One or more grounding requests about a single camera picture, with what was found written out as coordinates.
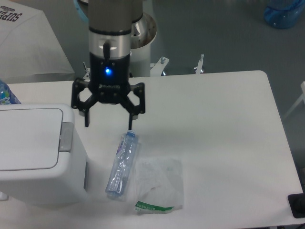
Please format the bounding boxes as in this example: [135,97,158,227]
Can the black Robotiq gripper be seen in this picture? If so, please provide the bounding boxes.
[71,53,145,130]

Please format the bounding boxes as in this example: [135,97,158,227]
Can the white push-lid trash can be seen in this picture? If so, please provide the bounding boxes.
[0,104,88,205]

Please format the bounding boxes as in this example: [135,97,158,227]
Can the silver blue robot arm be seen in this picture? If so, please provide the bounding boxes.
[71,0,157,130]

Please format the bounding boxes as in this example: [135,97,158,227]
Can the empty clear plastic bottle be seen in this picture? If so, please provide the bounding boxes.
[105,130,138,198]

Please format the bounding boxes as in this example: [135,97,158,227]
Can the white cloth printed box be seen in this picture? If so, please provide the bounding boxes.
[0,0,74,83]

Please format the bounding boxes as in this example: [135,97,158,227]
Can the blue labelled drink bottle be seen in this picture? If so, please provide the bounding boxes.
[0,80,21,105]

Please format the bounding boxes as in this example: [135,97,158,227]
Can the clear plastic bag green strip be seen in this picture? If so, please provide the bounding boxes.
[135,157,184,214]

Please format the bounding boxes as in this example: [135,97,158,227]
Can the blue water jug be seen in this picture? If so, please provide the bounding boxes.
[263,0,305,29]

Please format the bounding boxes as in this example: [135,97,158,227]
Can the black device table edge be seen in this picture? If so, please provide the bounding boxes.
[288,193,305,219]

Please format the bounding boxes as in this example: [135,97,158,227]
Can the white table clamp bracket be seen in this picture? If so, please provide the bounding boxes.
[193,54,204,74]

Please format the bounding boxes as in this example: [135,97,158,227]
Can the white frame right edge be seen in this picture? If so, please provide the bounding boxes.
[284,82,305,118]

